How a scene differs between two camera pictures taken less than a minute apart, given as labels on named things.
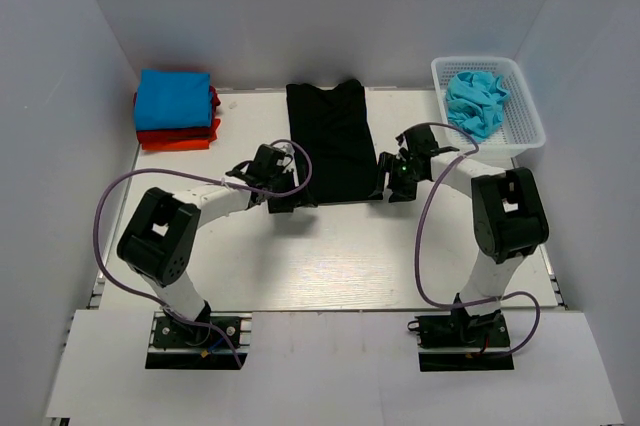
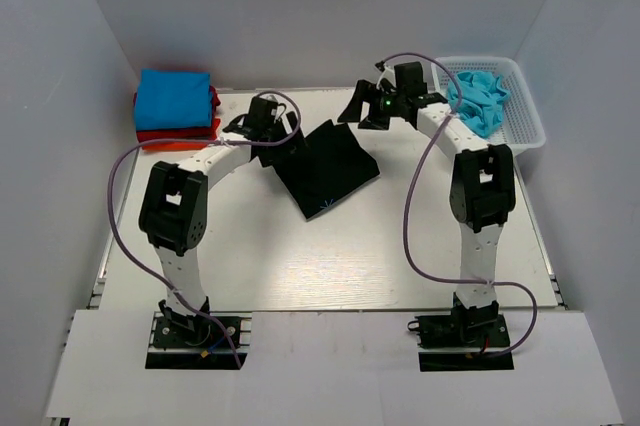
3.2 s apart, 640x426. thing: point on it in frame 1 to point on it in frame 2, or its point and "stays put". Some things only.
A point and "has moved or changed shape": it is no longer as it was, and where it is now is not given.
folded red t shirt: x=178 y=133 stays put
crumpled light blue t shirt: x=475 y=102 stays put
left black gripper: x=292 y=201 to x=292 y=142
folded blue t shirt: x=173 y=99 stays put
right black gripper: x=388 y=163 to x=366 y=92
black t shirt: x=336 y=154 has moved or changed shape
